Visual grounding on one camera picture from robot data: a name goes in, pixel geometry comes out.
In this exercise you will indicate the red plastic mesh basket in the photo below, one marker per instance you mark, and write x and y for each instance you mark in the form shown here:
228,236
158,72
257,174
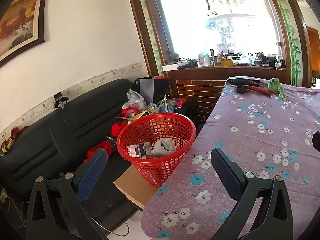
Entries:
155,170

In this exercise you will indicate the blue white medicine box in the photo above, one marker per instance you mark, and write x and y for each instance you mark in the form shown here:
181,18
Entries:
139,150

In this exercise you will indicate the black leather sofa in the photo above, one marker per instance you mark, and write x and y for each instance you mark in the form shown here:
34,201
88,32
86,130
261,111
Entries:
58,143

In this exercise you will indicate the clear plastic bag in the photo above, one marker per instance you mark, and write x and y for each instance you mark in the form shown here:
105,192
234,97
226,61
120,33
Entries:
135,100

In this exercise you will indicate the cardboard sheet under basket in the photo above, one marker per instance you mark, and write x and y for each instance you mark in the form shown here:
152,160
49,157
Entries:
135,188

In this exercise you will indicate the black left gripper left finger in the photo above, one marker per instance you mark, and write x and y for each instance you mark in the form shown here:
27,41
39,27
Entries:
56,208

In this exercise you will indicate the black flat case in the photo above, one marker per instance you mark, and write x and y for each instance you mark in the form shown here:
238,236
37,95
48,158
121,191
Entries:
243,82

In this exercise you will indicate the red flat case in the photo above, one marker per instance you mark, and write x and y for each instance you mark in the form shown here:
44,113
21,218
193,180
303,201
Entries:
261,90

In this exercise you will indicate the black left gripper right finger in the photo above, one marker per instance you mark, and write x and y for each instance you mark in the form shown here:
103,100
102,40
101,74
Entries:
274,217

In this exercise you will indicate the small black strap object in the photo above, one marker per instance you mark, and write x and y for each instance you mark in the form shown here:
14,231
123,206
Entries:
241,89

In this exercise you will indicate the red cloth on sofa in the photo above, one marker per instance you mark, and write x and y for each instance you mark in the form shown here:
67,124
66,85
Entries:
110,143

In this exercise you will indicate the dark shopping bag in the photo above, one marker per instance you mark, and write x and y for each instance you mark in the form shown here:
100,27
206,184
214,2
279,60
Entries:
152,90

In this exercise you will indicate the green cloth rag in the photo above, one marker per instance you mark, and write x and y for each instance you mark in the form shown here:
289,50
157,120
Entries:
277,88

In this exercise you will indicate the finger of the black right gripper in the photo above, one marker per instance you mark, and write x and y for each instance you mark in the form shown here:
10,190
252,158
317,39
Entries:
316,140

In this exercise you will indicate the brown brick-pattern counter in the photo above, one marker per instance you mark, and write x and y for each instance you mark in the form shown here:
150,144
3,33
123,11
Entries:
204,85

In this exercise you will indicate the framed horse painting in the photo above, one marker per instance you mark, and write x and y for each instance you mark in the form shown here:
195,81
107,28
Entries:
22,28

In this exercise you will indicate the phone holder clamp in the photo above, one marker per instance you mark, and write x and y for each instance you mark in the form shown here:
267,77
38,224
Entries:
60,100

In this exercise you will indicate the purple floral tablecloth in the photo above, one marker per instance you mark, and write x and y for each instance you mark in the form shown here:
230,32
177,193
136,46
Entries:
265,135

